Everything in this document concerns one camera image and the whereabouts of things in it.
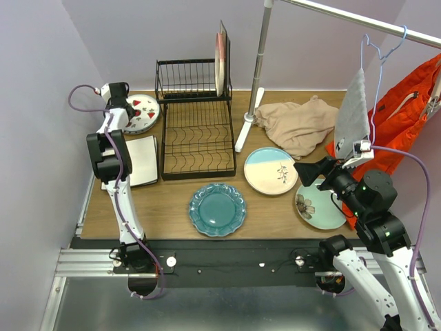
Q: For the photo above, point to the grey cloth on hanger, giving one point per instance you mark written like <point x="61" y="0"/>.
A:
<point x="352" y="122"/>

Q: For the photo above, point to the beige cloth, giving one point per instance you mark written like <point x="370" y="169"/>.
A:
<point x="297" y="128"/>

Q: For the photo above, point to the beige plate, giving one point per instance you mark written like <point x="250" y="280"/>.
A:
<point x="270" y="171"/>

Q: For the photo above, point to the pink plate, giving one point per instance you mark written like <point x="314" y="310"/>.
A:
<point x="220" y="62"/>

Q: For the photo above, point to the black wire dish rack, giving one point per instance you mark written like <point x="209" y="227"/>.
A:
<point x="197" y="134"/>

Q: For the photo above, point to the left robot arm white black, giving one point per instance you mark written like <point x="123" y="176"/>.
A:
<point x="112" y="165"/>

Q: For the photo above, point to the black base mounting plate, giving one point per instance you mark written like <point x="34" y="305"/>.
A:
<point x="207" y="263"/>

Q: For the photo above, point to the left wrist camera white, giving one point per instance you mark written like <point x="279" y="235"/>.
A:
<point x="103" y="92"/>

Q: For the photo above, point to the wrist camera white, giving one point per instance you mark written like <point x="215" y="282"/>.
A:
<point x="362" y="153"/>
<point x="103" y="92"/>

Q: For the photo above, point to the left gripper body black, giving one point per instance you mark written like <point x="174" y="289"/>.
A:
<point x="134" y="112"/>

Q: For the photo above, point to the orange garment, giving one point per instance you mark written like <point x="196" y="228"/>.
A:
<point x="398" y="118"/>

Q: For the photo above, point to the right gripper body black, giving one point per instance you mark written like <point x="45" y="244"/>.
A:
<point x="341" y="180"/>

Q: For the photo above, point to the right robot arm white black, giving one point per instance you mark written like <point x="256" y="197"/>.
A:
<point x="403" y="304"/>

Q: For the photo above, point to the teal scalloped plate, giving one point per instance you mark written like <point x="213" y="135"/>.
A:
<point x="217" y="210"/>

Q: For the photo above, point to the aluminium rail frame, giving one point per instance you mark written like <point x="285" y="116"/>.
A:
<point x="89" y="295"/>

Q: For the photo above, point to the silver clothes rack stand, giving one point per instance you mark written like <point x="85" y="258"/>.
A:
<point x="257" y="92"/>

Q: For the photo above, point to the mint green plate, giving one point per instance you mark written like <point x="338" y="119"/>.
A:
<point x="319" y="208"/>

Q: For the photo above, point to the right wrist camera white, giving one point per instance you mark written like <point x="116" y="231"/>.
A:
<point x="362" y="153"/>

